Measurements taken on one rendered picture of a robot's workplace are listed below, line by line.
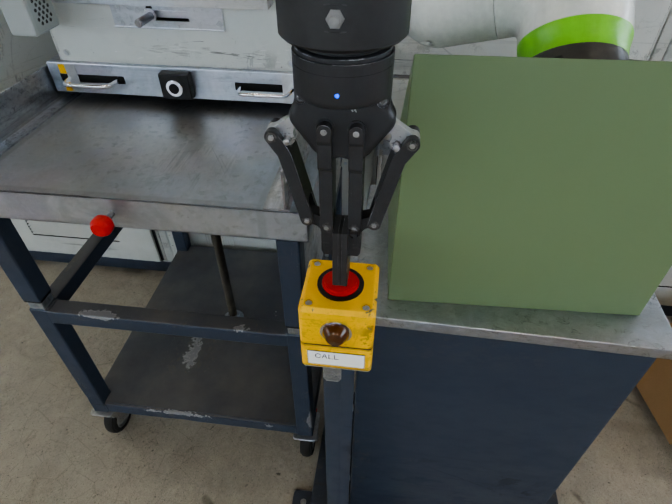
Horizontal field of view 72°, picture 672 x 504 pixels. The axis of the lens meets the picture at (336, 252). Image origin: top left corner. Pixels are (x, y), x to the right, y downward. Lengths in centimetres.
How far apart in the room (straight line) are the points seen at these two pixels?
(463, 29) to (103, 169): 60
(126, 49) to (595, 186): 85
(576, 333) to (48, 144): 92
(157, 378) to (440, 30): 108
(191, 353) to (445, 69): 110
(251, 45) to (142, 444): 108
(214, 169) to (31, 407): 110
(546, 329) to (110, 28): 92
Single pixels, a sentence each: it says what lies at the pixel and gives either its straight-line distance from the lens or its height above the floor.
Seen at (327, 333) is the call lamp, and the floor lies 88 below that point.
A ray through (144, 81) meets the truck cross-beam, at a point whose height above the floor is 90.
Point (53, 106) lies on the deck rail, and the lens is 114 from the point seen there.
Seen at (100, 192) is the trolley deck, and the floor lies 85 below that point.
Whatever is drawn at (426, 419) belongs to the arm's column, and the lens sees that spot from 90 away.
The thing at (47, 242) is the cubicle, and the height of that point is 12.
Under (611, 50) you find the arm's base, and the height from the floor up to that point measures 108.
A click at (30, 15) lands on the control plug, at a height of 104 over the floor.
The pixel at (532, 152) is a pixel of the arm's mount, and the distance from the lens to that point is 56.
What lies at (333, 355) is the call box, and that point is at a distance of 53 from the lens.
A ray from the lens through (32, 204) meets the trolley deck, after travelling 88.
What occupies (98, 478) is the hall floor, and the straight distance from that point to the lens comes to 149.
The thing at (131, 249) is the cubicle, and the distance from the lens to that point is 189.
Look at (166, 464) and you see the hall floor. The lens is 145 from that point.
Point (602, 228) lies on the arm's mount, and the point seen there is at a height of 90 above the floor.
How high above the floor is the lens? 125
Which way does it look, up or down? 42 degrees down
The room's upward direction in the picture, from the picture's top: straight up
